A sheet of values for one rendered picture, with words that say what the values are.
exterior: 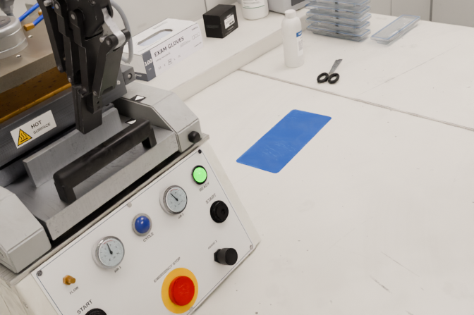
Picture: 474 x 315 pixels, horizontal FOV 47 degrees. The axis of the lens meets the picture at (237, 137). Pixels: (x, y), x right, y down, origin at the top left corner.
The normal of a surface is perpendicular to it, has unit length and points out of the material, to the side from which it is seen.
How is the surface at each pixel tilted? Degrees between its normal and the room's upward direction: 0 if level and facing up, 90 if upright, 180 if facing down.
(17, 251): 90
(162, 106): 40
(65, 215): 90
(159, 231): 65
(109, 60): 123
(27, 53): 0
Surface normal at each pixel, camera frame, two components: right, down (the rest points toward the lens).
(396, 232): -0.14, -0.84
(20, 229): 0.40, -0.49
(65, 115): 0.78, 0.23
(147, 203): 0.65, -0.15
